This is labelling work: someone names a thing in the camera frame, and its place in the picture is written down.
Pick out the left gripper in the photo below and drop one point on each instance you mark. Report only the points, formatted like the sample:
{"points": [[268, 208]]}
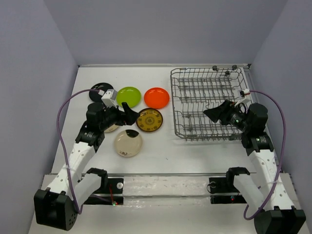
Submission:
{"points": [[128, 116]]}

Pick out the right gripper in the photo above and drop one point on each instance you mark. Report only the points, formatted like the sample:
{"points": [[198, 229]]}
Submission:
{"points": [[222, 112]]}

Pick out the green plate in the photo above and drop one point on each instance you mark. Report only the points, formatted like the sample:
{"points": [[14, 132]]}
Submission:
{"points": [[130, 95]]}

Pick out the yellow patterned plate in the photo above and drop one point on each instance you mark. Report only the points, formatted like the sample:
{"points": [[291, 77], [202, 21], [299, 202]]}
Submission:
{"points": [[149, 120]]}

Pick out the orange plate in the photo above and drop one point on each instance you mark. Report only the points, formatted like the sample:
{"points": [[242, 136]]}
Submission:
{"points": [[156, 98]]}

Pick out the beige plate with black mark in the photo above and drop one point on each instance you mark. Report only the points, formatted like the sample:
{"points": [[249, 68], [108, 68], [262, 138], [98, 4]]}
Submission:
{"points": [[128, 143]]}

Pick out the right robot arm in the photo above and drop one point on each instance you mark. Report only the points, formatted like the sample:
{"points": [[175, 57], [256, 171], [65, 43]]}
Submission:
{"points": [[268, 204]]}

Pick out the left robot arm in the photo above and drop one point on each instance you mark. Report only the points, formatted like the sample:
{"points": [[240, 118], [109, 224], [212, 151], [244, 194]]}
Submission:
{"points": [[61, 202]]}

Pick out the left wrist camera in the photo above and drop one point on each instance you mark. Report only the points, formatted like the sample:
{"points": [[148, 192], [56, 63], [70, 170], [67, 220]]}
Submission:
{"points": [[109, 98]]}

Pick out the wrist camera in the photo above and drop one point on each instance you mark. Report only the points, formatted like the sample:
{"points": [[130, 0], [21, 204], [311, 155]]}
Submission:
{"points": [[244, 96], [109, 98]]}

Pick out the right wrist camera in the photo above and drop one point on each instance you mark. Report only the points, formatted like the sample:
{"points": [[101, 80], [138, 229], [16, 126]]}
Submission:
{"points": [[244, 96]]}

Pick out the grey wire dish rack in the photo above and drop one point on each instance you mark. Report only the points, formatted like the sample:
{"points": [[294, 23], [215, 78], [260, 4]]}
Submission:
{"points": [[194, 90]]}

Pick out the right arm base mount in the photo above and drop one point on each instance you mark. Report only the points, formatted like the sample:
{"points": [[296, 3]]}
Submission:
{"points": [[222, 193]]}

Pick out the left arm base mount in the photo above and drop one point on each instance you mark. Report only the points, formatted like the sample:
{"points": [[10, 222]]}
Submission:
{"points": [[112, 194]]}

